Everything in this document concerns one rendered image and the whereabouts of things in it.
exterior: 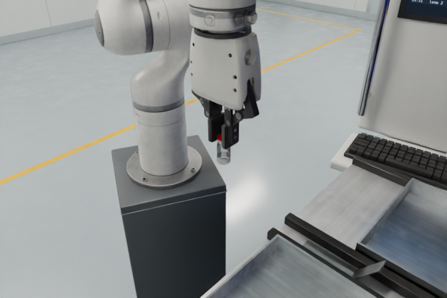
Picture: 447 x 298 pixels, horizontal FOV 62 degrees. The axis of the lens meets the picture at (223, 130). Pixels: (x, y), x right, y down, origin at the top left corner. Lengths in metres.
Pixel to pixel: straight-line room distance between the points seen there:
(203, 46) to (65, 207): 1.88
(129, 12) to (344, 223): 0.59
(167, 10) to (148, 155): 0.33
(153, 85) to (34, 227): 1.55
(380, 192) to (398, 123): 0.40
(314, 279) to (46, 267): 1.51
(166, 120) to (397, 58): 0.70
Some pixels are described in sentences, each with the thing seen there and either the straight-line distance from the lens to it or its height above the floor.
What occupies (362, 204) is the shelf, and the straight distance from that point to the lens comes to 0.87.
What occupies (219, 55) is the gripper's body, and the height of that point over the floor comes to 1.26.
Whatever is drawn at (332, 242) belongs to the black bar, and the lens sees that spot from 0.74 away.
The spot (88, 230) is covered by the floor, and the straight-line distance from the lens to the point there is 2.12.
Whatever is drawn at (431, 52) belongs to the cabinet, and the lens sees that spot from 1.18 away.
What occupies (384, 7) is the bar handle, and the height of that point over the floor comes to 1.20.
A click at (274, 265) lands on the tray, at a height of 0.88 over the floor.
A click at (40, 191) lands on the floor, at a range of 2.48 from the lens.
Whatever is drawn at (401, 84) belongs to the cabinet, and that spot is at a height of 0.98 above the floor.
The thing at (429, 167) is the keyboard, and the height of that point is 0.83.
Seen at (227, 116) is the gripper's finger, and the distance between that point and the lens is 0.52.
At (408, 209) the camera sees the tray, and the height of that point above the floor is 0.88.
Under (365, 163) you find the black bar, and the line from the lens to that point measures 0.97.
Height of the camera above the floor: 1.42
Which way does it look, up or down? 30 degrees down
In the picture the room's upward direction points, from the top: straight up
